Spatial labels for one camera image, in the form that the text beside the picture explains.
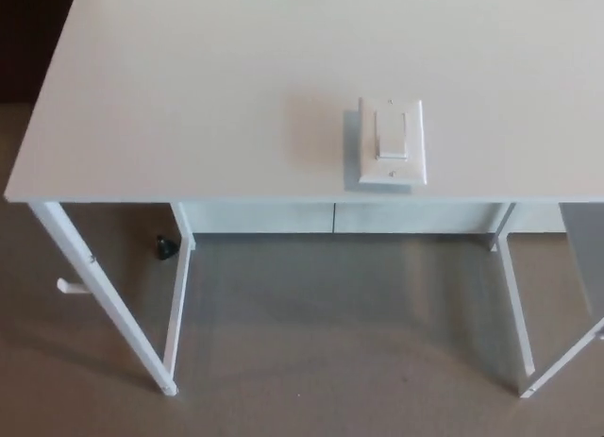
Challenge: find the white rocker light switch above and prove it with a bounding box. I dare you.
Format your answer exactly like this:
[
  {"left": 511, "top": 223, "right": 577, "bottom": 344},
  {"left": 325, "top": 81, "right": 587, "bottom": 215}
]
[{"left": 357, "top": 96, "right": 428, "bottom": 189}]

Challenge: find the white cabinet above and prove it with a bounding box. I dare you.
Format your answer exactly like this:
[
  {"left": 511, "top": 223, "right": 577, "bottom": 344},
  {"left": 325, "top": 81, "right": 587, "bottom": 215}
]
[{"left": 180, "top": 202, "right": 567, "bottom": 236}]

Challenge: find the white hook on table leg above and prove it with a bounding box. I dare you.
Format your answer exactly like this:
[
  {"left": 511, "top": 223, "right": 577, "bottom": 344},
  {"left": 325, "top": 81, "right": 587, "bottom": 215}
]
[{"left": 56, "top": 277, "right": 89, "bottom": 297}]

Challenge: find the grey switch base plate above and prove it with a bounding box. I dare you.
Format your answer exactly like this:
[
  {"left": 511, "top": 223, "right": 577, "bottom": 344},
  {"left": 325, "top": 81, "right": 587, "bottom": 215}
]
[{"left": 343, "top": 108, "right": 412, "bottom": 193}]

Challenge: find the white table with metal frame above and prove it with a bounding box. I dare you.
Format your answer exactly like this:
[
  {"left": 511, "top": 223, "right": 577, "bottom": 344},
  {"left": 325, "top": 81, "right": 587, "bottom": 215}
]
[{"left": 3, "top": 0, "right": 604, "bottom": 400}]

